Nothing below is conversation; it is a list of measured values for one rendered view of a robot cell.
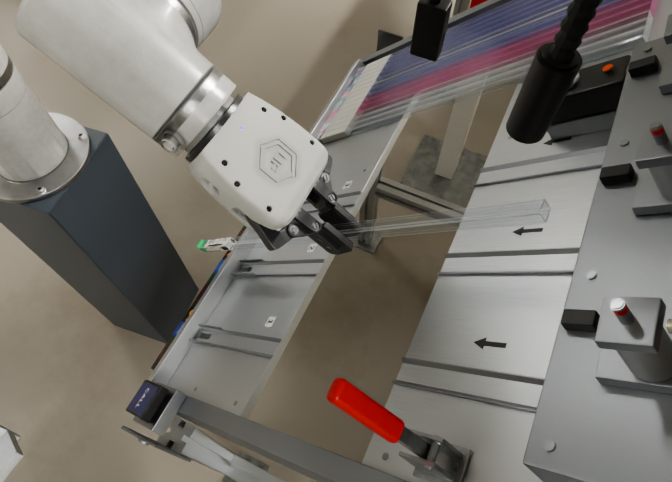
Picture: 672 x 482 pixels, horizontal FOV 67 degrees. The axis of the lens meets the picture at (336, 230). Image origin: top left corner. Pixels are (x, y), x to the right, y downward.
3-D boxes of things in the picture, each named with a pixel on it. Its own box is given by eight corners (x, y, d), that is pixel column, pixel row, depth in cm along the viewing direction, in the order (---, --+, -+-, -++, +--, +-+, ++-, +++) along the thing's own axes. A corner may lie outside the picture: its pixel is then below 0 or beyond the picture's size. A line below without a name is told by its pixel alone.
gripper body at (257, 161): (183, 146, 40) (291, 232, 44) (249, 64, 45) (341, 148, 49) (158, 172, 46) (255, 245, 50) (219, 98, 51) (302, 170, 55)
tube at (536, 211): (202, 252, 73) (197, 248, 73) (208, 245, 74) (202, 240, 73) (546, 223, 35) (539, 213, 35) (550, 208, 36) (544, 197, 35)
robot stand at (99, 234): (114, 325, 147) (-43, 184, 86) (145, 271, 155) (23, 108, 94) (170, 345, 144) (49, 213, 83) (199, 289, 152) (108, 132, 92)
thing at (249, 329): (178, 396, 68) (159, 385, 67) (373, 76, 98) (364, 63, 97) (255, 427, 54) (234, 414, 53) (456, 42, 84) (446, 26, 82)
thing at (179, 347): (189, 403, 71) (147, 378, 67) (377, 88, 100) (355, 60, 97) (193, 405, 70) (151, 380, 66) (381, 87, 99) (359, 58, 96)
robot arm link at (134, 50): (197, 88, 51) (142, 152, 46) (77, -14, 46) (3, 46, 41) (232, 44, 44) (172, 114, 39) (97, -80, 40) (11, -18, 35)
